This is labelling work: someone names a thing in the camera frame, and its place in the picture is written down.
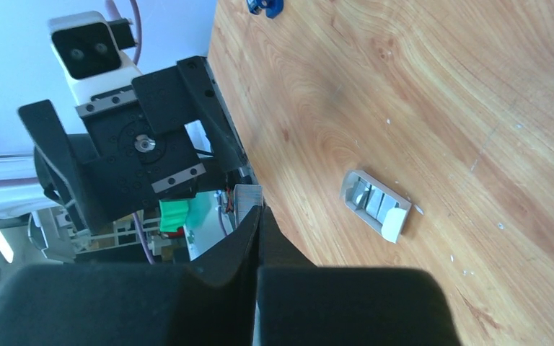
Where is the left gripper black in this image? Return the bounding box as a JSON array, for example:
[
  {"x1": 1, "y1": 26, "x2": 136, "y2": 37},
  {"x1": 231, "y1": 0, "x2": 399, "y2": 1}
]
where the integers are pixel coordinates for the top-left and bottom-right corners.
[{"x1": 17, "y1": 56, "x2": 247, "y2": 234}]

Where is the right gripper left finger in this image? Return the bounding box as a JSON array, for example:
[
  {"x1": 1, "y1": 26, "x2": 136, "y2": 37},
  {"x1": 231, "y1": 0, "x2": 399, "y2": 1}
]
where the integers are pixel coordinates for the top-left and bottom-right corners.
[{"x1": 0, "y1": 207, "x2": 261, "y2": 345}]

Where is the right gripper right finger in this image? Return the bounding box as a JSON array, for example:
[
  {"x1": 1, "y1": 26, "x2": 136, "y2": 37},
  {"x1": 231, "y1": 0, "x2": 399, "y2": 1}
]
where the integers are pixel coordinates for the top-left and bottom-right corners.
[{"x1": 258, "y1": 208, "x2": 461, "y2": 345}]

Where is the staple strip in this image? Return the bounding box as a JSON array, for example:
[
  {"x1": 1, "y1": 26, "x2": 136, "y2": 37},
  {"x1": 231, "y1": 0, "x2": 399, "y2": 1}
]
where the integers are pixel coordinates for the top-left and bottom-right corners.
[{"x1": 233, "y1": 185, "x2": 264, "y2": 227}]

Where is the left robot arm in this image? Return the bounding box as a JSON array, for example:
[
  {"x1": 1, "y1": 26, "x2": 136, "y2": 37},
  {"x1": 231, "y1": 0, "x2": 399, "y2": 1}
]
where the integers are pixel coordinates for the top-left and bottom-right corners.
[{"x1": 0, "y1": 56, "x2": 247, "y2": 234}]

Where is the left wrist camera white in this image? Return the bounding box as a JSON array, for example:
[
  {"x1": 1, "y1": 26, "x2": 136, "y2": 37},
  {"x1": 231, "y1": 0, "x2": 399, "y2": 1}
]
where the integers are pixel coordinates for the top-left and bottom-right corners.
[{"x1": 48, "y1": 11, "x2": 141, "y2": 105}]

